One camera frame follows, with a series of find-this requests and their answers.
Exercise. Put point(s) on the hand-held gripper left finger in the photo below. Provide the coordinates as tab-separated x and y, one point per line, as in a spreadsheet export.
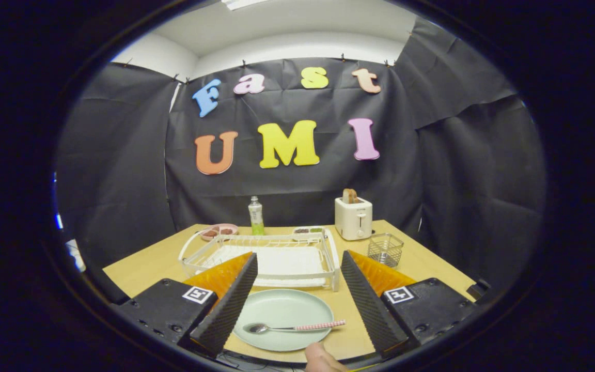
228	310

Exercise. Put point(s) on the black backdrop cloth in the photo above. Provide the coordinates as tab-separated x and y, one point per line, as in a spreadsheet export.
457	181

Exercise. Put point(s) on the green plastic bottle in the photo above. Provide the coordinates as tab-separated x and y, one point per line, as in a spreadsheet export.
256	217

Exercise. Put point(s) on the brown toast slice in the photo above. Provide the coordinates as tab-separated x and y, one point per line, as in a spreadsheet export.
349	196

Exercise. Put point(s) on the white dish rack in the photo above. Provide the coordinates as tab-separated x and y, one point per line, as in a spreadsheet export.
287	261

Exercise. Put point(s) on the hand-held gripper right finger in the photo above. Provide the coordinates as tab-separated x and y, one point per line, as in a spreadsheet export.
372	305

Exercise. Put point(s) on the ceiling light panel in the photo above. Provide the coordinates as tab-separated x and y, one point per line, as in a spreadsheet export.
243	3

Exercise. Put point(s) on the white toaster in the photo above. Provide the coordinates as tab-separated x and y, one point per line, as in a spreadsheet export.
353	219

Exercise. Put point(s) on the small white dish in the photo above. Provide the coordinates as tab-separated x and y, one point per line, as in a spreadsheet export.
308	231

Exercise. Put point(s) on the black table edge clamp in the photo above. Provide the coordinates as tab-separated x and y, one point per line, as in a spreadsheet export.
479	289

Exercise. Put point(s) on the light green plate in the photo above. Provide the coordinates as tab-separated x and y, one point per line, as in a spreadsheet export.
287	310

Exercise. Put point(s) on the pink plate with food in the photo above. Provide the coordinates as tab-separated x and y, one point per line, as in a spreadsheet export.
220	231

